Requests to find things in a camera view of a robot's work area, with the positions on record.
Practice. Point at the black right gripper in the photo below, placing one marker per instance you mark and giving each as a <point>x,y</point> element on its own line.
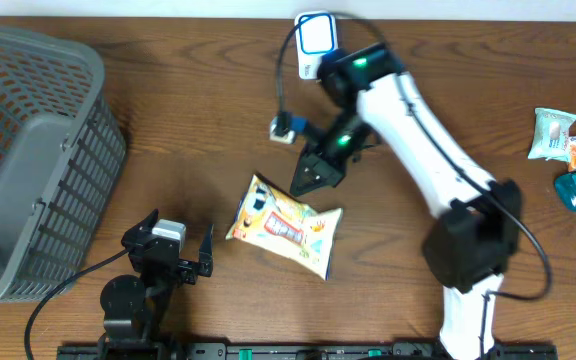
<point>330,170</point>

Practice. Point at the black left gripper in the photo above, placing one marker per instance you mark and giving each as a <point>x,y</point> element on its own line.
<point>187,271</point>

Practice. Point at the orange snack bag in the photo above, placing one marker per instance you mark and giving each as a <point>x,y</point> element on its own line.
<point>269,219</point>

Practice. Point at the green wet wipes pack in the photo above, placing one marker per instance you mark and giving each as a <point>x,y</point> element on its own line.
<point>551,135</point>

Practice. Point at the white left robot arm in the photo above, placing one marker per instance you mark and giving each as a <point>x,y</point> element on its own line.
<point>134,305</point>

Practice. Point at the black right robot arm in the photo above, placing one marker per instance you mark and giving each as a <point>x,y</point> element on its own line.
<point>469,246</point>

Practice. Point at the white barcode scanner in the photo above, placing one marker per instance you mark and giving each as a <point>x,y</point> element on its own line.
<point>315,37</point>

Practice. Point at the grey plastic basket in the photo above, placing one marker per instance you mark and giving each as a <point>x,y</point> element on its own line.
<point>61,153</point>

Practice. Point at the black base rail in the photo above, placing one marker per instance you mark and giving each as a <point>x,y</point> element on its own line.
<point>221,351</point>

